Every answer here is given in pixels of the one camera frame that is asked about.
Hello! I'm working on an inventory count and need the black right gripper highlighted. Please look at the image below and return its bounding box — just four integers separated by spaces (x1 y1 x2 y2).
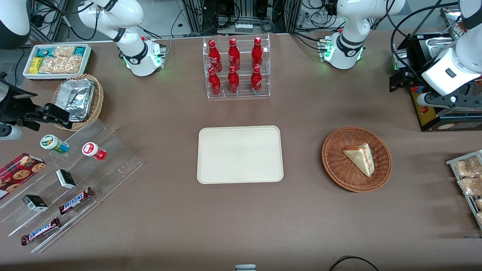
0 76 73 131

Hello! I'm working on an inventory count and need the triangular sandwich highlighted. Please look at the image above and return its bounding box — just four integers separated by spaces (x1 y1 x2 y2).
342 143 375 178

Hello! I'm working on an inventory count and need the silver foil tray stack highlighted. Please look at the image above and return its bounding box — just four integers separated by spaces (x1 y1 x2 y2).
56 79 95 122

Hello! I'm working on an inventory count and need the small oval wicker basket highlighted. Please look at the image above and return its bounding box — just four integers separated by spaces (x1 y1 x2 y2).
52 74 104 131

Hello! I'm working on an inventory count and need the large round wicker basket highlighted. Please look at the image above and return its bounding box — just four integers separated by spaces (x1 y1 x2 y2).
322 126 393 193

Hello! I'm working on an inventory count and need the cream plastic tray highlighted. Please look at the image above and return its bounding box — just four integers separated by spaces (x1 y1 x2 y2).
197 126 284 184

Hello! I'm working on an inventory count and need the green lid cup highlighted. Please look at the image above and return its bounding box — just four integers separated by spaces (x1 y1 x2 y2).
40 134 70 154

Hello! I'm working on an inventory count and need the black food warmer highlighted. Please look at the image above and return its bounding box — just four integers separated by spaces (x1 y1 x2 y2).
389 6 482 132

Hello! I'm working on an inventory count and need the large clear cracker bag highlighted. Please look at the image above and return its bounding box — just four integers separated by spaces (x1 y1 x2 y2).
39 56 82 74

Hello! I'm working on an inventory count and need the red lid cup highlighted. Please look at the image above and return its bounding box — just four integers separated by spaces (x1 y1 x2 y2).
82 142 107 161

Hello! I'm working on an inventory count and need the red cookie box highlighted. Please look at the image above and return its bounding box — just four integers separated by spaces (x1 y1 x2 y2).
0 153 47 200

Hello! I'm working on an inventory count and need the small black white box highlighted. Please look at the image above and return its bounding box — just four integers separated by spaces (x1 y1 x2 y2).
22 195 49 212
56 169 77 189

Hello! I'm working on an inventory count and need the steel warmer pan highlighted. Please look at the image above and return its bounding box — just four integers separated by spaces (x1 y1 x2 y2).
422 35 458 61

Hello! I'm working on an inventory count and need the small clear cracker bag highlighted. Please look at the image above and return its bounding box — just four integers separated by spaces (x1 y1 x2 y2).
52 46 76 58

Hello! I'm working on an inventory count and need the white rectangular snack bin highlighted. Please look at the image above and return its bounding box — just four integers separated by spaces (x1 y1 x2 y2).
23 44 92 81

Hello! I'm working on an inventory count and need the clear acrylic stepped display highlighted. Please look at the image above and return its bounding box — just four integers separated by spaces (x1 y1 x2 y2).
0 119 145 254

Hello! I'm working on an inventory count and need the Snickers chocolate bar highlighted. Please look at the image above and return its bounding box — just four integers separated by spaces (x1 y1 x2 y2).
21 217 61 246
58 187 95 215

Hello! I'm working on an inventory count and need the red drink bottle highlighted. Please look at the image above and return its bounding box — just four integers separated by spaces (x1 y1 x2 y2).
208 40 223 73
250 65 263 94
227 65 240 94
251 37 264 69
208 67 222 96
227 38 241 71

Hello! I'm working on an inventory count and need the clear acrylic bottle rack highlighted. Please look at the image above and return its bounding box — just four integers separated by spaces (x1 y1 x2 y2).
203 33 271 99

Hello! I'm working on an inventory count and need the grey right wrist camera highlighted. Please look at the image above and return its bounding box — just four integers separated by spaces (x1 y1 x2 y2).
0 124 24 141

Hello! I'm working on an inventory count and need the metal wire rack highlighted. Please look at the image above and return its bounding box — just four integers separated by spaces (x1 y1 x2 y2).
446 149 482 231

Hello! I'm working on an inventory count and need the black looped cable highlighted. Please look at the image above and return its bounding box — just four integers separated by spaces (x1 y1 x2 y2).
329 256 380 271

